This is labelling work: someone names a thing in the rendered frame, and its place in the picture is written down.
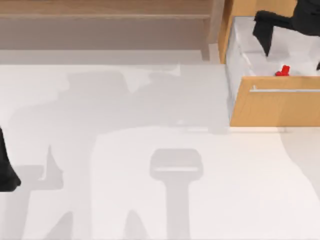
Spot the grey pierced drawer inside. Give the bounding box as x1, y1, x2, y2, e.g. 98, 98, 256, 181
225, 15, 320, 126

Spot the small red object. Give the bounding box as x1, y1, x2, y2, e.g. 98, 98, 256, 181
274, 64, 291, 77

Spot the pale wooden cupboard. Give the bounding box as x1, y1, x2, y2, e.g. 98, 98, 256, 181
218, 0, 299, 65

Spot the pale wooden drawer front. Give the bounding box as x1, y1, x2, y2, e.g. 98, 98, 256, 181
229, 75, 320, 128

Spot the brown wooden open shelf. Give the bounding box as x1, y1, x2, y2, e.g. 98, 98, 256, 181
0, 0, 226, 62

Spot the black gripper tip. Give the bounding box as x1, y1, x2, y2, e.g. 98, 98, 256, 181
0, 127, 22, 194

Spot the long metal drawer handle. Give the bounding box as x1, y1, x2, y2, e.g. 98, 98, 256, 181
249, 85, 320, 94

